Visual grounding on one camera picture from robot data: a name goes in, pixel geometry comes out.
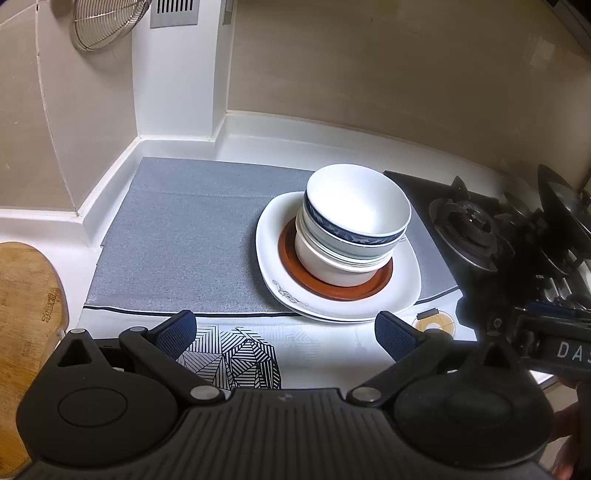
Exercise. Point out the black glass gas stove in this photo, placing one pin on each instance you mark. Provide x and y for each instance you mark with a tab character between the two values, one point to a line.
443	258

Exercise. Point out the white geometric print mat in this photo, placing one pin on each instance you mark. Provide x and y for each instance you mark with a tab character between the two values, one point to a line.
323	350

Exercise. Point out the teal ribbed bowl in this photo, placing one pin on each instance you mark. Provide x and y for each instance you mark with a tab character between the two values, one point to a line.
323	240

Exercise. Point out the white plate grey print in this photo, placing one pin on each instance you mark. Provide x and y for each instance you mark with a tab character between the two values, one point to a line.
272	240
332	319

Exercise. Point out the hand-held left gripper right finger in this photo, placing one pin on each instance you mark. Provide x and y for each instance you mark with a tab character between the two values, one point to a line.
392	337

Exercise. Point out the stove knob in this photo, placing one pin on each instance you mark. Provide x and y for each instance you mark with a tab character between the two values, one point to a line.
561	288

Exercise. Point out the gas burner with grate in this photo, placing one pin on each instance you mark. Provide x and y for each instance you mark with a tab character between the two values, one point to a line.
471	226
554	258

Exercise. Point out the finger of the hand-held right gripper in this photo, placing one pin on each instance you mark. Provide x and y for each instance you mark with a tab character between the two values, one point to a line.
501	330

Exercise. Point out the white bowl blue pattern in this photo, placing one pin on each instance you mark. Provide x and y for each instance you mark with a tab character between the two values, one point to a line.
360	203

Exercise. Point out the grey textured mat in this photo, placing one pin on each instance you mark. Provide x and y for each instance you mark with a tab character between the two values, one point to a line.
184	230

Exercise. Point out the person's right hand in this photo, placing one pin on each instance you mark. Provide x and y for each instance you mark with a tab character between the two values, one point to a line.
575	438

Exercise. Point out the wooden cutting board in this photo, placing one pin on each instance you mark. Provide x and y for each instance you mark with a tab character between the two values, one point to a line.
27	300

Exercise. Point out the cream straight-sided bowl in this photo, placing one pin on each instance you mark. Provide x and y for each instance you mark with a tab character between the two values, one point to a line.
318	263

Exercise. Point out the narrow grey vent grille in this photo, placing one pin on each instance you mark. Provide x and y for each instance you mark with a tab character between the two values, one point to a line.
228	10

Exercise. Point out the dark pan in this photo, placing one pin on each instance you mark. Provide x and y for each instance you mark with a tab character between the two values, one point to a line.
563	198

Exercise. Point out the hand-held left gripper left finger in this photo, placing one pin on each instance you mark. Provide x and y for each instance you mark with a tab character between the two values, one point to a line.
178	334

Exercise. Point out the brown round plate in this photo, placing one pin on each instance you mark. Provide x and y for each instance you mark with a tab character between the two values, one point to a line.
286	249

